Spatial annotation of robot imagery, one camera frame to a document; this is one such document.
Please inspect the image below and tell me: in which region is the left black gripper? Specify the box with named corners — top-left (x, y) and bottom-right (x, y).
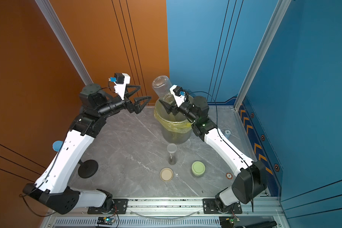
top-left (96, 85), bottom-right (150, 121)

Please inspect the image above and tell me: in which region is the glass jar with tea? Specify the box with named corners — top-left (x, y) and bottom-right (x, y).
top-left (152, 76), bottom-right (173, 98)

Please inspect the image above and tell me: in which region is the tall jar with clear lid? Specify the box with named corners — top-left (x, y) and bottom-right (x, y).
top-left (167, 143), bottom-right (177, 165)

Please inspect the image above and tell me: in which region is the cream jar lid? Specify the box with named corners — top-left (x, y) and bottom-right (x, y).
top-left (160, 167), bottom-right (174, 182)

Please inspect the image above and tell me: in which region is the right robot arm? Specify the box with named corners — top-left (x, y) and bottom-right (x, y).
top-left (160, 96), bottom-right (268, 213)

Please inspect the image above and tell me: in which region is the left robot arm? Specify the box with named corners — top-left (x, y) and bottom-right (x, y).
top-left (21, 84), bottom-right (152, 215)

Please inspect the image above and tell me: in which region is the yellow trash bag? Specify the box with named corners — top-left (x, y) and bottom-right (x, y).
top-left (154, 94), bottom-right (192, 134)

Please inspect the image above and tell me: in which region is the mesh trash bin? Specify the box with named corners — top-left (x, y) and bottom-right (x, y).
top-left (154, 94), bottom-right (192, 144)

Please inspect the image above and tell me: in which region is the jar with green lid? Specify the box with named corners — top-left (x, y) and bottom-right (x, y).
top-left (191, 161), bottom-right (206, 177)

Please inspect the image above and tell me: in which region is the black microphone stand base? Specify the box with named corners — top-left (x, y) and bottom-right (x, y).
top-left (78, 160), bottom-right (98, 179)

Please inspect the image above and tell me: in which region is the red poker chip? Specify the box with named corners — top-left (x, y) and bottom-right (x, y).
top-left (226, 173), bottom-right (233, 180)

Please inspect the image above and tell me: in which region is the blue foam-tipped microphone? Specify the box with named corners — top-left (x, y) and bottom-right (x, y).
top-left (52, 141), bottom-right (64, 152)

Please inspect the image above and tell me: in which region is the right circuit board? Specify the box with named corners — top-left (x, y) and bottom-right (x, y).
top-left (226, 216), bottom-right (240, 226)

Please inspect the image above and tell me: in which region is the left green circuit board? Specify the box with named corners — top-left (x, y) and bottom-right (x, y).
top-left (97, 217), bottom-right (116, 227)

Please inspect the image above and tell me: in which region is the black tube at bottom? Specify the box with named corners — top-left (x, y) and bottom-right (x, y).
top-left (236, 221), bottom-right (277, 228)

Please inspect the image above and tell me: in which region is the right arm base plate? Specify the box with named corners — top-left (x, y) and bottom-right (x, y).
top-left (202, 198), bottom-right (243, 214)

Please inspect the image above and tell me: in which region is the aluminium front rail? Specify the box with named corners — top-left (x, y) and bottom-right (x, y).
top-left (41, 195), bottom-right (290, 228)

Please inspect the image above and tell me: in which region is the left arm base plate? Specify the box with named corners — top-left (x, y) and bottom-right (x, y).
top-left (87, 199), bottom-right (128, 215)

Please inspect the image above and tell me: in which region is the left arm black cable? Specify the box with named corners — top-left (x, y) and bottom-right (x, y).
top-left (18, 193), bottom-right (58, 218)

